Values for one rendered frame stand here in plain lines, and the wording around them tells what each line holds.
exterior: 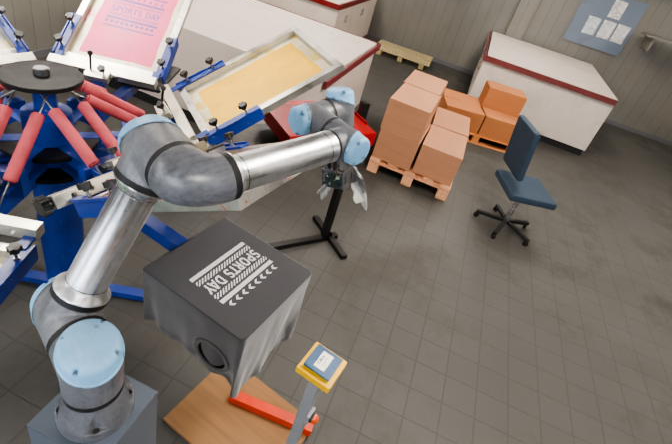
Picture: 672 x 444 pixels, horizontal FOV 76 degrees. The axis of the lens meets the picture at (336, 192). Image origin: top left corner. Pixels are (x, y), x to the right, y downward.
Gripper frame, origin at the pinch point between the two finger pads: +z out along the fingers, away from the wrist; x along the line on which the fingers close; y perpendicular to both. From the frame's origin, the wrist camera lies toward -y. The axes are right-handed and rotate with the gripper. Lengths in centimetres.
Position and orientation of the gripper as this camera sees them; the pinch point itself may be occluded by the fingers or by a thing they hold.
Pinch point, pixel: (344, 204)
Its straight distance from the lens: 130.8
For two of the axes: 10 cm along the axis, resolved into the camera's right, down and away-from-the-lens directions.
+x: 8.7, 2.0, -4.4
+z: 0.1, 9.0, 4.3
